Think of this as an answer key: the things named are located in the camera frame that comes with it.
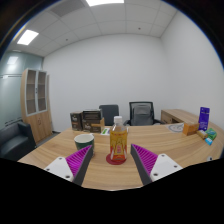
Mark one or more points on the black mesh office chair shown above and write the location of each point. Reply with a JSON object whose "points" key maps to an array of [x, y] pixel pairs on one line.
{"points": [[142, 115]]}

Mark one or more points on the clear bottle with yellow label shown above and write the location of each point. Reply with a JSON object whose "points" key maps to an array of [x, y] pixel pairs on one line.
{"points": [[118, 141]]}

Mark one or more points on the large square ceiling light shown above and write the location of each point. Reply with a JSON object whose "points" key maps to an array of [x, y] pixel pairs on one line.
{"points": [[105, 2]]}

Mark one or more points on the wooden tissue box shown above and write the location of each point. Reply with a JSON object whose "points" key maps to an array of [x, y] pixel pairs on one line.
{"points": [[190, 128]]}

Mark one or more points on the green box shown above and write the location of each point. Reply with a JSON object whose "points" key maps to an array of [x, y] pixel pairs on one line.
{"points": [[211, 133]]}

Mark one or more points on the small tan box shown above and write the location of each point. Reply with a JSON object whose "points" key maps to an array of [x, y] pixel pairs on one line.
{"points": [[201, 134]]}

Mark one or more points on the flat dark brown box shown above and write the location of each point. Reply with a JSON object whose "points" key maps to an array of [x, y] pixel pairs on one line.
{"points": [[91, 114]]}

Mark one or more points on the green and white leaflet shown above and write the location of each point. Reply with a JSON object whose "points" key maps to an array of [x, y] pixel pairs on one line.
{"points": [[105, 131]]}

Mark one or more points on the brown and tan carton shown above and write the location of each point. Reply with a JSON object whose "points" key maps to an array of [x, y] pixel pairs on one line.
{"points": [[93, 126]]}

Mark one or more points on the tall blue box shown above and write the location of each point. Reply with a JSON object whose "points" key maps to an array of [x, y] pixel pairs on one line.
{"points": [[204, 118]]}

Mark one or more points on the small dark brown box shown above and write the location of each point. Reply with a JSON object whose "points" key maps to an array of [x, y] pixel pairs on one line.
{"points": [[76, 121]]}

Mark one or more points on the round grey desk grommet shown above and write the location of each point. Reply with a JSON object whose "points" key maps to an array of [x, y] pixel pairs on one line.
{"points": [[210, 158]]}

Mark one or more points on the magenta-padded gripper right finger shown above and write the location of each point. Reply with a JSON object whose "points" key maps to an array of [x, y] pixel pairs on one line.
{"points": [[146, 160]]}

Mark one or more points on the flat round red coaster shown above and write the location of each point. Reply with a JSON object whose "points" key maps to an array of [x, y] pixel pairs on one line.
{"points": [[111, 161]]}

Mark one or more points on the black leather sofa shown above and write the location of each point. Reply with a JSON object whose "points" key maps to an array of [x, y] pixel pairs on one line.
{"points": [[15, 140]]}

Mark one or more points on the wooden glass-door cabinet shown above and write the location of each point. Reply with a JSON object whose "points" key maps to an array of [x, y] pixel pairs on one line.
{"points": [[38, 125]]}

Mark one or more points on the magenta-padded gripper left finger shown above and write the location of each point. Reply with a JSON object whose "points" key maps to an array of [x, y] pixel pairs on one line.
{"points": [[78, 161]]}

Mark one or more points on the small square ceiling light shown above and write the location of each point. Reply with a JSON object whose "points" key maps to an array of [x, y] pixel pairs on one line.
{"points": [[28, 37]]}

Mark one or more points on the ceiling air vent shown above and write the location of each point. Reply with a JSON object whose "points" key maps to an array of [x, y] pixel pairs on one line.
{"points": [[66, 7]]}

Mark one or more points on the small light blue box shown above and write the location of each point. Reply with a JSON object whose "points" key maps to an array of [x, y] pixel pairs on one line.
{"points": [[208, 141]]}

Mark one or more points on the dark grey office chair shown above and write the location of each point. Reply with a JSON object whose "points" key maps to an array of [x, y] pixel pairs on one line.
{"points": [[109, 113]]}

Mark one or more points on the green and white mug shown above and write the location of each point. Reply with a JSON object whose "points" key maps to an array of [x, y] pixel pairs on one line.
{"points": [[83, 141]]}

